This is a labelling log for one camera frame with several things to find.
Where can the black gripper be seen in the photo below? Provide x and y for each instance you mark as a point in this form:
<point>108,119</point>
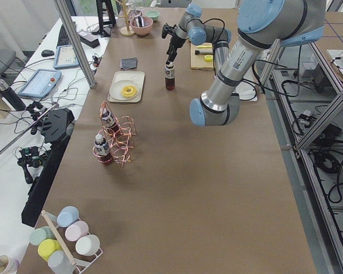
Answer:
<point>174,41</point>

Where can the tea bottle white cap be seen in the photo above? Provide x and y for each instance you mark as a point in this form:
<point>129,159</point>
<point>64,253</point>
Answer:
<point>170,77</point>

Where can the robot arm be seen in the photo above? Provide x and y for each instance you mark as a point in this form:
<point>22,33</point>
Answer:
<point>260,23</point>

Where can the cream rabbit tray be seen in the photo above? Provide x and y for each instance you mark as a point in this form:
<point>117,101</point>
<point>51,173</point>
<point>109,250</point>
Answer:
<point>136,76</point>

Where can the tea bottle front left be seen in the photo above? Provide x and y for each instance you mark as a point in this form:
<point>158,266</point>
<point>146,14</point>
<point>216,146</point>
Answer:
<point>107,118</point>

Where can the tea bottle front right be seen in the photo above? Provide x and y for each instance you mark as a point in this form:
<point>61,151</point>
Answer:
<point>102,149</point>

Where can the steel muddler black tip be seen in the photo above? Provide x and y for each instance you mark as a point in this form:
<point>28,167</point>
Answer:
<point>200,52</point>

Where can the bamboo cutting board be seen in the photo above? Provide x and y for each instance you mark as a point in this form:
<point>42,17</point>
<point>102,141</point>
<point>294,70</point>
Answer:
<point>197,61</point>

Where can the yellow plastic knife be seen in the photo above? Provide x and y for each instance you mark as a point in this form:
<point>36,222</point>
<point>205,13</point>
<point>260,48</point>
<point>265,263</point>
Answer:
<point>205,46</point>

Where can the half lemon slice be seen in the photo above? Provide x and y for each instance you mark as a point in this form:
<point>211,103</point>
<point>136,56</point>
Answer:
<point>208,58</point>

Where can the pink ice bowl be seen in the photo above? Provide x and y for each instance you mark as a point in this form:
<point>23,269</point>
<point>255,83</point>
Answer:
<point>142,31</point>

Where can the mint green bowl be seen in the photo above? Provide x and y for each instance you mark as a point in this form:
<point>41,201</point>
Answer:
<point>153,14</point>

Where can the grey folded cloth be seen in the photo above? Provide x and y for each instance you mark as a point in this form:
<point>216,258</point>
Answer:
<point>128,63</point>

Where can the steel ice scoop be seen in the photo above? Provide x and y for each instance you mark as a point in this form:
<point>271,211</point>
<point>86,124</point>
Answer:
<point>139,22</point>

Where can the wooden cup stand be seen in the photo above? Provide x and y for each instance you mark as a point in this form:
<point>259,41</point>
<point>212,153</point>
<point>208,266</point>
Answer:
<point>129,9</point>

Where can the glazed donut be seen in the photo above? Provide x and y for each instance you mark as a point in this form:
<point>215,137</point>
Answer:
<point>128,91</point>

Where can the white round plate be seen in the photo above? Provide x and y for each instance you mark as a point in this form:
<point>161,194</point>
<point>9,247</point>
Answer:
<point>115,90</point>

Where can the teach pendant tablet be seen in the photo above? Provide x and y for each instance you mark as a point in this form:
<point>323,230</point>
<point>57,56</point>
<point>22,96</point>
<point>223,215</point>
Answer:
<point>41,83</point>
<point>65,58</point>

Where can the black thermos bottle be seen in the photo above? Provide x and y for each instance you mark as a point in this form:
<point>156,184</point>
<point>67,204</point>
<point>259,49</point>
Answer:
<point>8,93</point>

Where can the pastel cup rack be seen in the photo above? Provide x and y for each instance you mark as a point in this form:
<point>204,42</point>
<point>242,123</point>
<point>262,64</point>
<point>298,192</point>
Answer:
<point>65,243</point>

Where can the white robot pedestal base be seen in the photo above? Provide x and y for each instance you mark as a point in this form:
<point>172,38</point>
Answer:
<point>247,90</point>

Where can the copper wire bottle rack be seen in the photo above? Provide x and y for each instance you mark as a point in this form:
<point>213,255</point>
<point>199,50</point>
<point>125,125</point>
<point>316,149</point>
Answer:
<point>120,139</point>

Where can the aluminium frame post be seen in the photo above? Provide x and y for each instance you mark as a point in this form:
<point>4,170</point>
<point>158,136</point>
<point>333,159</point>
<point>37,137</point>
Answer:
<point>67,22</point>

